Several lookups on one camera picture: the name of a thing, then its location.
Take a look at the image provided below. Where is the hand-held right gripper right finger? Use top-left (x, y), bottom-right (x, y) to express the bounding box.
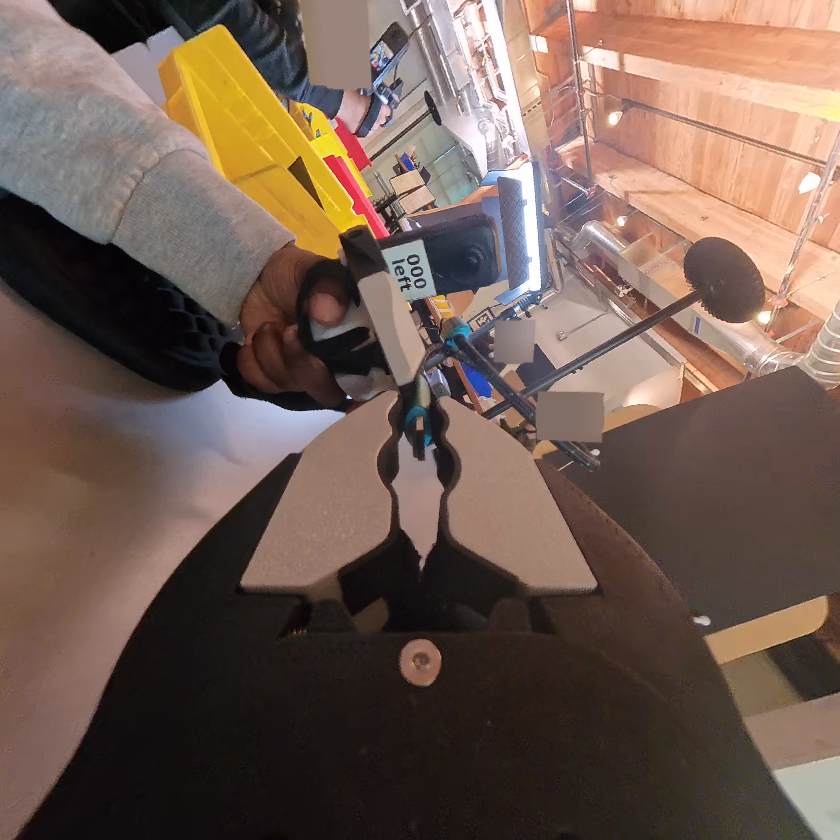
top-left (422, 397), bottom-right (599, 599)

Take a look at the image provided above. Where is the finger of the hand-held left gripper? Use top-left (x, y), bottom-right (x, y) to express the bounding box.
top-left (357, 272), bottom-right (429, 388)

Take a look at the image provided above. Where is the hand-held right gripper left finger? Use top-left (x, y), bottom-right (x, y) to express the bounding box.
top-left (239, 392), bottom-right (421, 601)

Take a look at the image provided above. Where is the black blue hdmi cable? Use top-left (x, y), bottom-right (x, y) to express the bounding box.
top-left (401, 318), bottom-right (602, 473)

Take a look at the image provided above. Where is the large yellow plastic bin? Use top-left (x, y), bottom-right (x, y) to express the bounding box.
top-left (157, 24), bottom-right (360, 261)

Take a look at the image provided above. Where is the person's left forearm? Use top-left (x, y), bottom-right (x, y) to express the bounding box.
top-left (0, 0), bottom-right (298, 327)

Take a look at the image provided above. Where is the person's left hand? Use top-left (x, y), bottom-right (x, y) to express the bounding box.
top-left (235, 243), bottom-right (358, 409)

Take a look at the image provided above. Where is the studio light panel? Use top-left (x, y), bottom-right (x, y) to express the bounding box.
top-left (481, 160), bottom-right (553, 294)

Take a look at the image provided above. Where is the red plastic bin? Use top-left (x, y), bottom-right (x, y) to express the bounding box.
top-left (322, 118), bottom-right (392, 241)

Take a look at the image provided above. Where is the small yellow plastic bin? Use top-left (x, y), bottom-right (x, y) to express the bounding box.
top-left (289, 98), bottom-right (342, 161)

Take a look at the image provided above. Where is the black board with cardboard backing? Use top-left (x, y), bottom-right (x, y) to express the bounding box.
top-left (543, 366), bottom-right (840, 665)

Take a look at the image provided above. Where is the black smartphone on grip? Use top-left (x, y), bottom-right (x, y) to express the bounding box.
top-left (369, 21), bottom-right (412, 74)

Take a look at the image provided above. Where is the black stand with round head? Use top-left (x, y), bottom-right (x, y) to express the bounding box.
top-left (484, 235), bottom-right (767, 422)

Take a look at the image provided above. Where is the silver ventilation duct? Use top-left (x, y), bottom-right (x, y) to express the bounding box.
top-left (576, 219), bottom-right (840, 389)

